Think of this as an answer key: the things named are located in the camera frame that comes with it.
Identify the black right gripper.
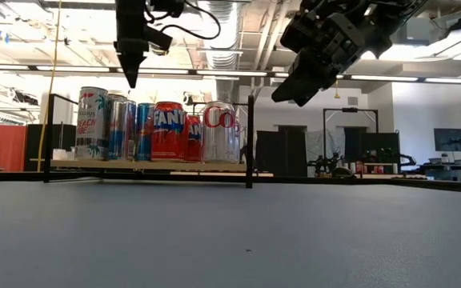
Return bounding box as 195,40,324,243
271,0,400,108

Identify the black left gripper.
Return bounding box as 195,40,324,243
114,0,174,89

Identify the blue silver Red Bull can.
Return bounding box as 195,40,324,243
135,102,156,162
107,94,138,162

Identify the tall white Celsius can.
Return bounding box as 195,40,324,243
74,86,110,162

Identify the red Fanta strawberry can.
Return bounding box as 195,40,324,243
186,114,204,162
150,101,190,162

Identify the silver Diet Coke can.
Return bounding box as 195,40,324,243
201,100,243,165

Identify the black cabinet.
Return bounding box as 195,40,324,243
256,125,308,178

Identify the long ceiling light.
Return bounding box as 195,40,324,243
350,74,419,82
424,77,461,85

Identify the grey ceiling unit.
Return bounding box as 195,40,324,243
404,16,435,45

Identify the orange red panel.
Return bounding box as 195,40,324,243
0,123,28,172

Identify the cluttered office desk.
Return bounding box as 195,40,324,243
416,158,461,183

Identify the blue grey table mat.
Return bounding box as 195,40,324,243
0,178,461,288

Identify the thin black stand frame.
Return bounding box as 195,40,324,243
322,106,379,161

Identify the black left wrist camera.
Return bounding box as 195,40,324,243
149,0,186,19

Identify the yellow cable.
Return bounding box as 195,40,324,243
36,0,62,173

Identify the corrugated silver ceiling duct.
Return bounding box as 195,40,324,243
202,0,243,103

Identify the wooden shelf with black frame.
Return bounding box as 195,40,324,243
42,93,255,189

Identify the black wall monitor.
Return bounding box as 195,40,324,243
433,127,461,152

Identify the black metal table frame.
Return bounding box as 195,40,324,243
0,170,461,195

